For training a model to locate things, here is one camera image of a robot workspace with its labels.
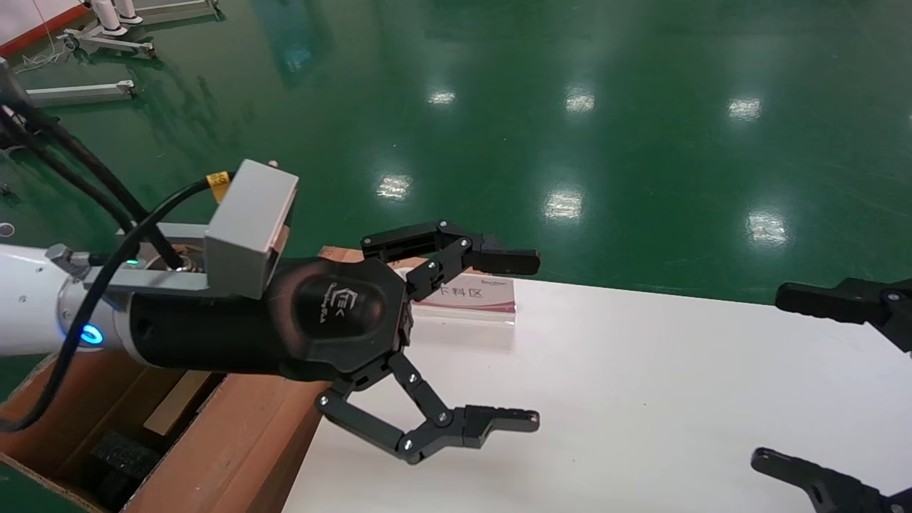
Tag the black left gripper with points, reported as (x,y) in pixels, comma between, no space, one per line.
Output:
(328,313)

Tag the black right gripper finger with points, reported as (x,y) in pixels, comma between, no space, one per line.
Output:
(833,495)
(841,303)

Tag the small cardboard box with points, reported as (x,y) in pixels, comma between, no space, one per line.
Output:
(178,402)

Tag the large open cardboard box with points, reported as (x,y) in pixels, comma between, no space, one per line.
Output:
(242,442)

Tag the acrylic sign with red stripe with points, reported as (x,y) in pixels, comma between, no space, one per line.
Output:
(484,299)

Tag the black foam padding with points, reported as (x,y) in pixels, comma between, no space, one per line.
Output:
(121,463)

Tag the white metal stand base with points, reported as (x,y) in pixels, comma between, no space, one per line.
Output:
(107,44)

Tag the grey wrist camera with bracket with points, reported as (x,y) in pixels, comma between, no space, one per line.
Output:
(249,221)

